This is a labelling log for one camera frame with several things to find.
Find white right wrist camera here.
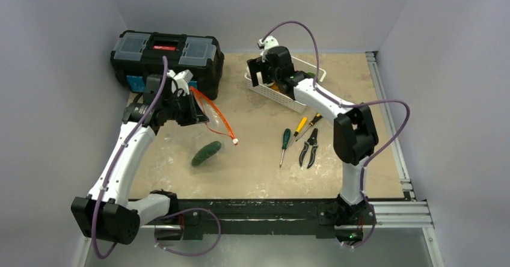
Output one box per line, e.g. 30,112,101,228
257,35,280,52

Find black pliers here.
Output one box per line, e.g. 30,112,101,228
299,128,318,168

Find black plastic toolbox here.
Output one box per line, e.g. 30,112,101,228
110,30,224,100

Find dark green cucumber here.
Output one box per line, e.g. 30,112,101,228
191,141,223,167

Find white plastic basket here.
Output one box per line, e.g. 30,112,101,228
244,56,316,114

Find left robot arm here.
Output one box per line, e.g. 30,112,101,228
71,70,209,245

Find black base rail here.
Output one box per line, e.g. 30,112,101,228
141,197,377,242

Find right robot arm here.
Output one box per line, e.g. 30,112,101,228
247,46,379,223

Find yellow handled screwdriver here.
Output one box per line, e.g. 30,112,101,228
293,117,307,139

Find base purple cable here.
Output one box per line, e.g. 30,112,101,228
154,208,223,257

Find orange fruit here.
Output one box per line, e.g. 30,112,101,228
270,83,286,93

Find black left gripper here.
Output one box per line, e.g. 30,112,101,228
162,90,208,126

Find clear zip top bag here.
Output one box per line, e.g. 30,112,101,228
190,87,239,146

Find green handled screwdriver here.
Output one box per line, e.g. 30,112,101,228
279,128,291,168

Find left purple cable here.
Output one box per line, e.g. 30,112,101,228
90,55,170,260

